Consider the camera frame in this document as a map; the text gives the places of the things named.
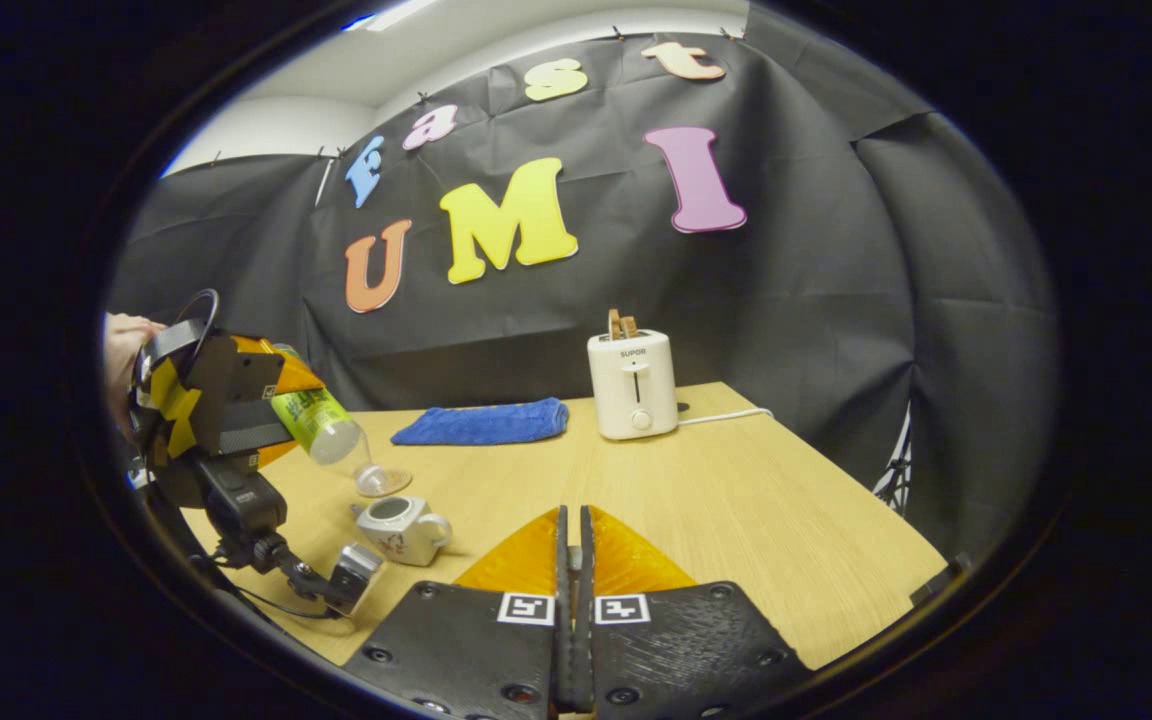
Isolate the blue towel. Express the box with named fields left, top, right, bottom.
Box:
left=391, top=397, right=571, bottom=447

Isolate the round wooden coaster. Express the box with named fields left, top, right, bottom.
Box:
left=355, top=465, right=414, bottom=499

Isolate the white toaster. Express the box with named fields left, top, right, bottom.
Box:
left=587, top=330, right=679, bottom=441

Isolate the green label water bottle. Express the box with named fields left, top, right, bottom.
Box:
left=271, top=343, right=377, bottom=483

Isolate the white toaster cable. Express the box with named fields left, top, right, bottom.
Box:
left=676, top=406, right=775, bottom=427

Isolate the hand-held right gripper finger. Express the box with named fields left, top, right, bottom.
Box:
left=341, top=505, right=574, bottom=720
left=576, top=505, right=817, bottom=720

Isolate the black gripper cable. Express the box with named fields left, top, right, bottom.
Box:
left=169, top=287, right=223, bottom=346

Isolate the white ceramic teacup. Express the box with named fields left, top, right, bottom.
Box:
left=353, top=494, right=454, bottom=568

